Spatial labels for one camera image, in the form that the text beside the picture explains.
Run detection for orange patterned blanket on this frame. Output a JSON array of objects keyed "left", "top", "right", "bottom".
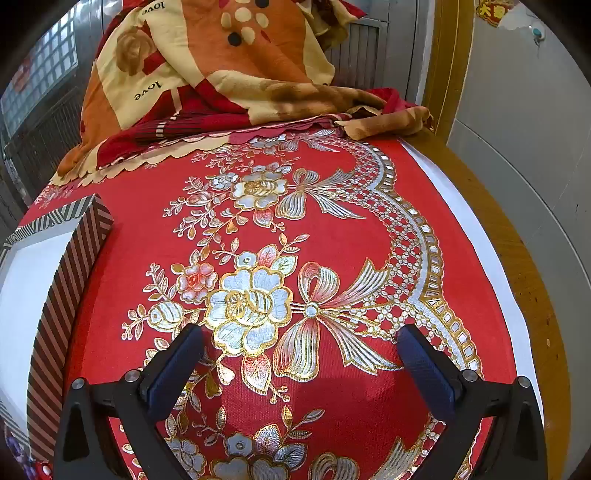
[{"left": 50, "top": 0, "right": 435, "bottom": 188}]

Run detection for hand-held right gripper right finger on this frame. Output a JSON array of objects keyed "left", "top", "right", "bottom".
[{"left": 397, "top": 323, "right": 549, "bottom": 480}]

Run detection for grid window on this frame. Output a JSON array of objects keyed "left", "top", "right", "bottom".
[{"left": 0, "top": 14, "right": 80, "bottom": 136}]

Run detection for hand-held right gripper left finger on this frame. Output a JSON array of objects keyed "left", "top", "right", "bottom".
[{"left": 53, "top": 323, "right": 206, "bottom": 480}]

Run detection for wooden frame post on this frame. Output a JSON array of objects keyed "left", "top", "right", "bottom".
[{"left": 424, "top": 0, "right": 468, "bottom": 141}]

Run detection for striped cardboard box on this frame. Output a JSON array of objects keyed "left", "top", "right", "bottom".
[{"left": 0, "top": 194, "right": 115, "bottom": 423}]

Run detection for red floral embroidered tablecloth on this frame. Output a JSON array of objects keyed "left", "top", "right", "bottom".
[{"left": 28, "top": 128, "right": 520, "bottom": 480}]

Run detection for red gold wall ornament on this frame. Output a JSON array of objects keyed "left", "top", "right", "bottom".
[{"left": 479, "top": 0, "right": 512, "bottom": 27}]

